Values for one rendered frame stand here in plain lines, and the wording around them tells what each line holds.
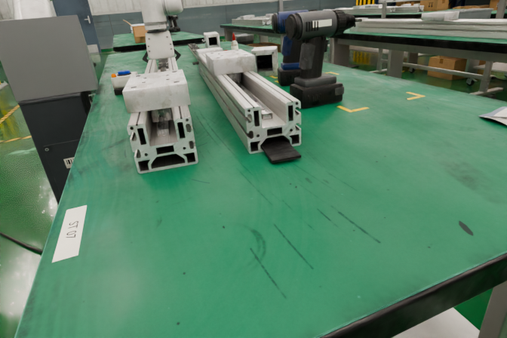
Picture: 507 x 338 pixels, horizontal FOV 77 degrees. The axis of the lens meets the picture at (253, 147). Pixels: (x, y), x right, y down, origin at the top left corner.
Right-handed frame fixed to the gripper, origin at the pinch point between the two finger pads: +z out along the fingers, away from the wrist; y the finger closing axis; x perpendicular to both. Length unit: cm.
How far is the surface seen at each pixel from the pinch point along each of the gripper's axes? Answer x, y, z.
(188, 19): -1105, -91, 5
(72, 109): 8.8, 34.8, 8.4
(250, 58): 52, -23, -9
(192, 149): 84, -4, 0
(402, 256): 114, -22, 3
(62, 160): 10, 43, 27
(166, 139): 82, 0, -2
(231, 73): 51, -18, -5
